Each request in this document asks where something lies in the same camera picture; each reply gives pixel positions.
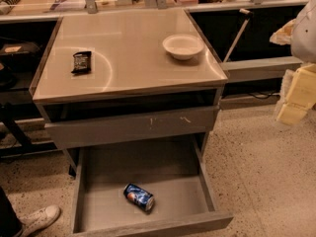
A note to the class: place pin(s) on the white ceramic bowl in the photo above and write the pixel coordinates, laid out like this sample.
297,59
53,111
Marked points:
183,47

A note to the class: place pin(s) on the grey cabinet with counter top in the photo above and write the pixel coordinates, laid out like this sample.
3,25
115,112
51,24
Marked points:
131,72

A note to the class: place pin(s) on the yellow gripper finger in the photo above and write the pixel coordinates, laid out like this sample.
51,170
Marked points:
297,94

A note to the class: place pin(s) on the white sneaker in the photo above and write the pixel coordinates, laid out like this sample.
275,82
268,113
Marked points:
39,220

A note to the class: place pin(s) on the open grey middle drawer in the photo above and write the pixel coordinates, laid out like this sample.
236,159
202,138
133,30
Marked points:
145,188

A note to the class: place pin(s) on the closed grey top drawer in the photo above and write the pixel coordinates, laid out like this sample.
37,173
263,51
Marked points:
96,131

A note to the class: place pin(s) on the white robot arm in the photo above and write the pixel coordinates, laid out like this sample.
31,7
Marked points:
300,34

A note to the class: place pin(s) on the black bag on left shelf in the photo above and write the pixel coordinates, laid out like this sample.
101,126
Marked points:
21,56

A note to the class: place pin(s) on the blue pepsi can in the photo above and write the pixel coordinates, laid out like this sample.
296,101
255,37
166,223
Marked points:
139,196

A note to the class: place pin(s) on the dark trouser leg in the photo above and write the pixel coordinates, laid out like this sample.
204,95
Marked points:
10,225

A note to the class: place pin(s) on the black snack bar wrapper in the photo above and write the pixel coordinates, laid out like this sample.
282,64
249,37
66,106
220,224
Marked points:
82,62

